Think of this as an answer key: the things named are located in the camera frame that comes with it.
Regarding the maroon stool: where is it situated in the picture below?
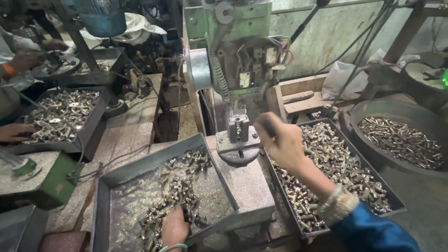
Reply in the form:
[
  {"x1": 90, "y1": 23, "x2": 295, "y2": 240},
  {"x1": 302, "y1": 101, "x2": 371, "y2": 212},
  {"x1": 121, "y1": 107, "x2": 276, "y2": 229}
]
[{"x1": 38, "y1": 230, "x2": 91, "y2": 252}]

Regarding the black metal tray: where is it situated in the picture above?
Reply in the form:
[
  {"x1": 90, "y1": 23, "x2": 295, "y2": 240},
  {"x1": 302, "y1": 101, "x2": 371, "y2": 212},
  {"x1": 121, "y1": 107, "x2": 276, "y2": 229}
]
[{"x1": 5, "y1": 86, "x2": 113, "y2": 162}]

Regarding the white plastic sheet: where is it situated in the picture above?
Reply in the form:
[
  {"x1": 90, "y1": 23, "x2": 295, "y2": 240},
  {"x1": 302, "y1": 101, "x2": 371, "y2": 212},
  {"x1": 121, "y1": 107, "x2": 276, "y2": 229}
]
[{"x1": 80, "y1": 12, "x2": 168, "y2": 47}]

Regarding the steel clamping fixture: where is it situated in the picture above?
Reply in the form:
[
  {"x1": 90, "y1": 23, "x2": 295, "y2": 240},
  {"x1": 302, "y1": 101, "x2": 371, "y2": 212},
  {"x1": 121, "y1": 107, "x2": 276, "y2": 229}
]
[{"x1": 227, "y1": 113, "x2": 251, "y2": 143}]

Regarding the grey machine base block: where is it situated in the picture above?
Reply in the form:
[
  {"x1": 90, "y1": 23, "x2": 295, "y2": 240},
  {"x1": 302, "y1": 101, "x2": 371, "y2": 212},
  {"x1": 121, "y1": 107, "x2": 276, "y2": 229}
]
[{"x1": 206, "y1": 135, "x2": 276, "y2": 230}]

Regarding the grey metal box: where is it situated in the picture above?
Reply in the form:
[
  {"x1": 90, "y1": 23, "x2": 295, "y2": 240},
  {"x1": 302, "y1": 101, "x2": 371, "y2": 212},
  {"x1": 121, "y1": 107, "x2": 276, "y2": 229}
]
[{"x1": 0, "y1": 205, "x2": 48, "y2": 252}]

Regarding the dark metal tray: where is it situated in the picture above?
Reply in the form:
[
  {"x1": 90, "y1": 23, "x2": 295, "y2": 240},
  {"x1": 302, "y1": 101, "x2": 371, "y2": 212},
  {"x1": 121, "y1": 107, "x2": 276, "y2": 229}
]
[{"x1": 262, "y1": 117, "x2": 407, "y2": 239}]

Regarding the mound of brass fittings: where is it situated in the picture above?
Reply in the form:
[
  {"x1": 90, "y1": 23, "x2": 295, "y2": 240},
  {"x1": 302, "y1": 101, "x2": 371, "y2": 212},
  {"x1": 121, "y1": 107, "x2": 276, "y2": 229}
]
[{"x1": 22, "y1": 89, "x2": 101, "y2": 145}]

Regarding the silver bangle with woven band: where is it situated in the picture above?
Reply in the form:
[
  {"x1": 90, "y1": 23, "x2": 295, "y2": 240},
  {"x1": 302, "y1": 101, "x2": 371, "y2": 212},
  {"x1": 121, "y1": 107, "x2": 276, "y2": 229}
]
[{"x1": 316, "y1": 183, "x2": 360, "y2": 226}]

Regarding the black cable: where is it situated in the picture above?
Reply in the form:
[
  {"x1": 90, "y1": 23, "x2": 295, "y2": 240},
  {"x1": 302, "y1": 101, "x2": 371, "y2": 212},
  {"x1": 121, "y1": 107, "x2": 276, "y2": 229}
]
[{"x1": 66, "y1": 143, "x2": 153, "y2": 181}]

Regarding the round steel machine table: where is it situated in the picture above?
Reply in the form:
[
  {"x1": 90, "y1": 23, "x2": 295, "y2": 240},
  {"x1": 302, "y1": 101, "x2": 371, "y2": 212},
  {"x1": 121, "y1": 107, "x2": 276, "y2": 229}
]
[{"x1": 215, "y1": 129, "x2": 262, "y2": 167}]

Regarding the green drill press machine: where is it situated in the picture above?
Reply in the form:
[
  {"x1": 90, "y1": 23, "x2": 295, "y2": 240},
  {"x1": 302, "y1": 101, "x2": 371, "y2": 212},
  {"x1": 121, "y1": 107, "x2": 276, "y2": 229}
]
[{"x1": 182, "y1": 0, "x2": 293, "y2": 105}]

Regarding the round dark metal basin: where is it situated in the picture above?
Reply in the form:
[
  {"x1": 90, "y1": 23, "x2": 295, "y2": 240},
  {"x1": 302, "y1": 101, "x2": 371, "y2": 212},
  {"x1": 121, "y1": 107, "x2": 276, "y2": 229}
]
[{"x1": 349, "y1": 98, "x2": 448, "y2": 180}]

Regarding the white plastic bag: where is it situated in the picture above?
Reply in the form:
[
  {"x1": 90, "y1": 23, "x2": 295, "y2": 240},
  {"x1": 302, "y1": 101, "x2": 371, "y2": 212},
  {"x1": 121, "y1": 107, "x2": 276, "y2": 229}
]
[{"x1": 321, "y1": 48, "x2": 420, "y2": 102}]

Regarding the person's left hand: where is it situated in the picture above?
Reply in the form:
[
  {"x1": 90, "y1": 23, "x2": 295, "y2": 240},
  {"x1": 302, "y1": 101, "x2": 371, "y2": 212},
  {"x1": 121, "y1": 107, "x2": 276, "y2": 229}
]
[{"x1": 161, "y1": 204, "x2": 191, "y2": 247}]

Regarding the heap of small brass tubes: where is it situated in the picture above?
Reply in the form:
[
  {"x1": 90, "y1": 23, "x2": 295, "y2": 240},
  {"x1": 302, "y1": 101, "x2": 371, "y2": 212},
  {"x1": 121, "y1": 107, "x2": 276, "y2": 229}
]
[{"x1": 358, "y1": 116, "x2": 445, "y2": 171}]

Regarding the person's right hand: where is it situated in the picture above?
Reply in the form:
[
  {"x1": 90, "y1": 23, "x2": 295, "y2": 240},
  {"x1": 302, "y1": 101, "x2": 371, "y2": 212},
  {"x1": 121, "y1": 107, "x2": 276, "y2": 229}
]
[{"x1": 254, "y1": 112, "x2": 306, "y2": 173}]

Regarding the green bangle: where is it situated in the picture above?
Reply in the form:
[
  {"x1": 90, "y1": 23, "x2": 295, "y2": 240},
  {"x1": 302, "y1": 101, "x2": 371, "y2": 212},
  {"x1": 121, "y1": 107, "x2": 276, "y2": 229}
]
[{"x1": 158, "y1": 243, "x2": 188, "y2": 252}]

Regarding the pile of drilled brass fittings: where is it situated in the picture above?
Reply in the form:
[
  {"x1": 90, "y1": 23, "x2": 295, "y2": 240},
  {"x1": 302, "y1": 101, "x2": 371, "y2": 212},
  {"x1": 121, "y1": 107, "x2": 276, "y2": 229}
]
[{"x1": 137, "y1": 150, "x2": 213, "y2": 252}]

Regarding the grey metal tray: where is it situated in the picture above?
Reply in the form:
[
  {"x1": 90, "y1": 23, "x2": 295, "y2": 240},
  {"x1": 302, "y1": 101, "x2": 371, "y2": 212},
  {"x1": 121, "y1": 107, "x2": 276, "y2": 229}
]
[{"x1": 90, "y1": 132, "x2": 242, "y2": 252}]

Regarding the heap of raw brass fittings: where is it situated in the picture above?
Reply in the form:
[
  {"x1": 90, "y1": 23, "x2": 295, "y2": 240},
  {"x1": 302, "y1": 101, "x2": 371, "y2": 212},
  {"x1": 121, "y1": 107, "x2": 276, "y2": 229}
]
[{"x1": 271, "y1": 122, "x2": 392, "y2": 233}]

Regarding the shallow round metal pan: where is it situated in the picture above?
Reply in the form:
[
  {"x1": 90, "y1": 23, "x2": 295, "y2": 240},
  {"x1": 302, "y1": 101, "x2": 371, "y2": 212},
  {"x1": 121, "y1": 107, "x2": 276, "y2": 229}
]
[{"x1": 401, "y1": 60, "x2": 448, "y2": 92}]

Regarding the lever with black knob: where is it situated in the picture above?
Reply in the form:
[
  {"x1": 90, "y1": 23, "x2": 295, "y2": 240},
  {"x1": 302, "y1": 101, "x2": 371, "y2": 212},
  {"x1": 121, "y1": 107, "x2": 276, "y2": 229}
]
[{"x1": 290, "y1": 0, "x2": 331, "y2": 44}]

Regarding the blue electric motor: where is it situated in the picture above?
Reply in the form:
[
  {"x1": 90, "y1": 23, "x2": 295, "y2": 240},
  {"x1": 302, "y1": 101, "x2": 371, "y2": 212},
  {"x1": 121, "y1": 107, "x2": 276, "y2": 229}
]
[{"x1": 72, "y1": 0, "x2": 127, "y2": 38}]

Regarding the green machine base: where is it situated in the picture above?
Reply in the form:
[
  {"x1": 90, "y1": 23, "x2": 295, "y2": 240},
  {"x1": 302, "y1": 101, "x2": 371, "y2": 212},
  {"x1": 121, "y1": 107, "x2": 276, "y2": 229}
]
[{"x1": 0, "y1": 150, "x2": 85, "y2": 212}]

